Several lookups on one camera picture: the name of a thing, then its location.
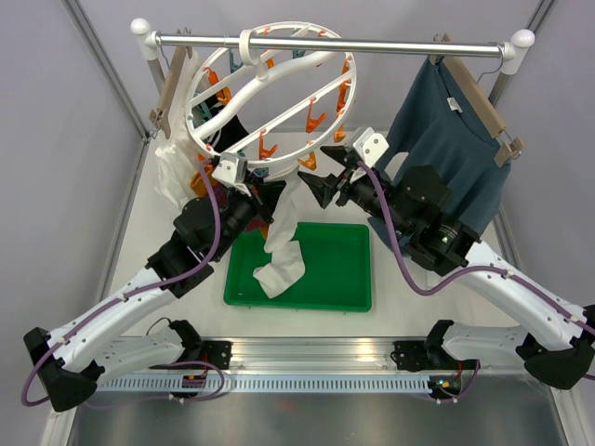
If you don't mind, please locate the green plastic tray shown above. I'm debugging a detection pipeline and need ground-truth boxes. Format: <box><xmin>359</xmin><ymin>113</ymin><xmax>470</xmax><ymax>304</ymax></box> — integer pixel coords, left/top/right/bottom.
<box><xmin>223</xmin><ymin>222</ymin><xmax>372</xmax><ymax>312</ymax></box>

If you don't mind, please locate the left beige wooden hanger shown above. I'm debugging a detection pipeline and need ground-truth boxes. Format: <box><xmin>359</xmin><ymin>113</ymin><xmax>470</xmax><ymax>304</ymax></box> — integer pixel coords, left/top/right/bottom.
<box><xmin>149</xmin><ymin>46</ymin><xmax>192</xmax><ymax>139</ymax></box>

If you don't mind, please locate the white round clip hanger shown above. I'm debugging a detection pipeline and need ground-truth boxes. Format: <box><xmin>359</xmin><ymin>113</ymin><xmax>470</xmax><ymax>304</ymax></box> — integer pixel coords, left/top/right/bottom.
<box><xmin>186</xmin><ymin>21</ymin><xmax>357</xmax><ymax>169</ymax></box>

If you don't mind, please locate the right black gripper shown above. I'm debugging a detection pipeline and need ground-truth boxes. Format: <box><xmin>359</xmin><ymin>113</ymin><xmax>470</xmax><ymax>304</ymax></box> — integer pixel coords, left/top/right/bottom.
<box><xmin>297</xmin><ymin>144</ymin><xmax>412</xmax><ymax>237</ymax></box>

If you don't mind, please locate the beige wooden hanger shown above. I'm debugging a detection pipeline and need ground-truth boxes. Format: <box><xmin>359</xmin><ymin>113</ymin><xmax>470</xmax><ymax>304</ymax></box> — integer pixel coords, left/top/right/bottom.
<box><xmin>149</xmin><ymin>46</ymin><xmax>192</xmax><ymax>139</ymax></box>
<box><xmin>430</xmin><ymin>30</ymin><xmax>535</xmax><ymax>168</ymax></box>

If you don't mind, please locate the right beige wooden hanger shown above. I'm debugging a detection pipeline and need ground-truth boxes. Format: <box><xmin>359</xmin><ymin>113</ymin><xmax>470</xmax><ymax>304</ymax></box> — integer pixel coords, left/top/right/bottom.
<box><xmin>430</xmin><ymin>30</ymin><xmax>535</xmax><ymax>168</ymax></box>

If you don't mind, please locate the silver clothes rail bar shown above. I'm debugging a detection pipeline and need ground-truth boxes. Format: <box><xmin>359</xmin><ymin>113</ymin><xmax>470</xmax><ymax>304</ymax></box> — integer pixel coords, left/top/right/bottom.
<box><xmin>130</xmin><ymin>18</ymin><xmax>536</xmax><ymax>75</ymax></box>

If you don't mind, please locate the white garment on hanger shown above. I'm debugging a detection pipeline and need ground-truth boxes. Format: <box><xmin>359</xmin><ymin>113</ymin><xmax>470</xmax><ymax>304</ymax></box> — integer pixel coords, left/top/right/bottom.
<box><xmin>154</xmin><ymin>51</ymin><xmax>201</xmax><ymax>212</ymax></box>

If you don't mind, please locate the black sock with white stripes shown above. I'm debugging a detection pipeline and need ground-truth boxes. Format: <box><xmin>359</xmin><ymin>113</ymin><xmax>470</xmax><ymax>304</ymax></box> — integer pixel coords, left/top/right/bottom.
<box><xmin>193</xmin><ymin>95</ymin><xmax>225</xmax><ymax>124</ymax></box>

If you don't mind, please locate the maroon orange sock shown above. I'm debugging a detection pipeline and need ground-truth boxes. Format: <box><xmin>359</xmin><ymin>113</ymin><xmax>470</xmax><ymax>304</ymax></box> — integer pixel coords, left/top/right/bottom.
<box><xmin>245</xmin><ymin>218</ymin><xmax>270</xmax><ymax>240</ymax></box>

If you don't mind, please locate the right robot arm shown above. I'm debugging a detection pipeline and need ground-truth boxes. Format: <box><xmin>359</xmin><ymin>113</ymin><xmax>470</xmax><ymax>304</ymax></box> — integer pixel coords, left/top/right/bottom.
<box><xmin>299</xmin><ymin>146</ymin><xmax>594</xmax><ymax>390</ymax></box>

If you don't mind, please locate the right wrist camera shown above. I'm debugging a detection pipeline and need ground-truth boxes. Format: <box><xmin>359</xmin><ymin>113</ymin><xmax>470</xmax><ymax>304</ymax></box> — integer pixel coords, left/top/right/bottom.
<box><xmin>350</xmin><ymin>127</ymin><xmax>389</xmax><ymax>167</ymax></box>

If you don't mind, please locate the purple orange sock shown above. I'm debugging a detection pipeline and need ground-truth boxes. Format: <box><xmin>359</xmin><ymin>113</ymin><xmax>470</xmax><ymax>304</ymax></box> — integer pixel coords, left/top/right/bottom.
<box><xmin>190</xmin><ymin>165</ymin><xmax>218</xmax><ymax>198</ymax></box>

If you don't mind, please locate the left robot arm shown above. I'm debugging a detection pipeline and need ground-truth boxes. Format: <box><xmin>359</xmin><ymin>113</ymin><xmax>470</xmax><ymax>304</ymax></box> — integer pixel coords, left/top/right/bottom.
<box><xmin>23</xmin><ymin>177</ymin><xmax>286</xmax><ymax>413</ymax></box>

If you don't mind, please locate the white slotted cable duct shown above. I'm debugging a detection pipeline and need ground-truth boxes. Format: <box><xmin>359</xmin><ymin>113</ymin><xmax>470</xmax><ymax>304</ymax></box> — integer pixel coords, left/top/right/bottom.
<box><xmin>99</xmin><ymin>373</ymin><xmax>430</xmax><ymax>394</ymax></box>

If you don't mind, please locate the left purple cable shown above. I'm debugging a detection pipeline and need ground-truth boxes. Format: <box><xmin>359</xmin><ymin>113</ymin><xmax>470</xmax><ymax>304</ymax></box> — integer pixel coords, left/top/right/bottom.
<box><xmin>19</xmin><ymin>160</ymin><xmax>224</xmax><ymax>410</ymax></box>

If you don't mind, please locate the blue sweater on hanger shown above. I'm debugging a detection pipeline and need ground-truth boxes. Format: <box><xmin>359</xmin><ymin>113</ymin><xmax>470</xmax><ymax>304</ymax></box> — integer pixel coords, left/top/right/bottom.
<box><xmin>375</xmin><ymin>60</ymin><xmax>511</xmax><ymax>234</ymax></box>

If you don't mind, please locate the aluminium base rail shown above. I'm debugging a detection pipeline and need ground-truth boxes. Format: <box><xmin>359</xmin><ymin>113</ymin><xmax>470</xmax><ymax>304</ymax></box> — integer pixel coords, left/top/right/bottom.
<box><xmin>69</xmin><ymin>336</ymin><xmax>571</xmax><ymax>373</ymax></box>

